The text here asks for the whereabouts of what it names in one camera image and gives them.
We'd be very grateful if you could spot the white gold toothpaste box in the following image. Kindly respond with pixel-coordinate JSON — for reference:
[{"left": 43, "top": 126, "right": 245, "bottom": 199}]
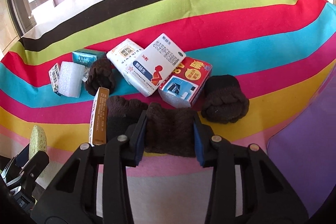
[{"left": 89, "top": 87, "right": 109, "bottom": 146}]

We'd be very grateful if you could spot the teal shiny small box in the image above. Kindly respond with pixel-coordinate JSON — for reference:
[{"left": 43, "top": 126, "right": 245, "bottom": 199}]
[{"left": 72, "top": 48, "right": 106, "bottom": 67}]

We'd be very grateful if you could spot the green round sponge pad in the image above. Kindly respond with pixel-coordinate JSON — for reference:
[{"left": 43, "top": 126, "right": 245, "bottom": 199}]
[{"left": 29, "top": 125, "right": 47, "bottom": 160}]

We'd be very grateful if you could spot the white orange tissue pack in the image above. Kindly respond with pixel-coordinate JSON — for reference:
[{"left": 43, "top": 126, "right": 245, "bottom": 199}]
[{"left": 106, "top": 39, "right": 143, "bottom": 84}]

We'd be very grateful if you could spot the rainbow striped tablecloth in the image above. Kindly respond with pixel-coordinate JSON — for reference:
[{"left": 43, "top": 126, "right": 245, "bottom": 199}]
[{"left": 0, "top": 0, "right": 336, "bottom": 224}]

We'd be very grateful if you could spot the white medicine box red figure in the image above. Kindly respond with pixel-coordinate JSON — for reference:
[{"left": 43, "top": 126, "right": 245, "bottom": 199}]
[{"left": 125, "top": 33, "right": 186, "bottom": 97}]

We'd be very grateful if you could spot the purple storage box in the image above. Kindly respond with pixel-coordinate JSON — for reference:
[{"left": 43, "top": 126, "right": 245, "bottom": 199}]
[{"left": 267, "top": 72, "right": 336, "bottom": 216}]

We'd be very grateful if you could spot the dark brown knit sock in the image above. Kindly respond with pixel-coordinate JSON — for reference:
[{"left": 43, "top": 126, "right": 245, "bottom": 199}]
[
  {"left": 201, "top": 75, "right": 249, "bottom": 124},
  {"left": 106, "top": 96, "right": 197, "bottom": 157},
  {"left": 85, "top": 57, "right": 116, "bottom": 96}
]

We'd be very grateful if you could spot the white foam block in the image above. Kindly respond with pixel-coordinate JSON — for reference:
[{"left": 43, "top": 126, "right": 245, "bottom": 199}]
[{"left": 58, "top": 61, "right": 85, "bottom": 98}]

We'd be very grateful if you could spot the white green barcode medicine box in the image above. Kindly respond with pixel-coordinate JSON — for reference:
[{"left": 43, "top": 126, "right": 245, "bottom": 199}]
[{"left": 49, "top": 63, "right": 61, "bottom": 96}]

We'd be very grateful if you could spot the red blue 48 box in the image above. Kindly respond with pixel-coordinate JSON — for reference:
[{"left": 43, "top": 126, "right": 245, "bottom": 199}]
[{"left": 158, "top": 57, "right": 213, "bottom": 108}]

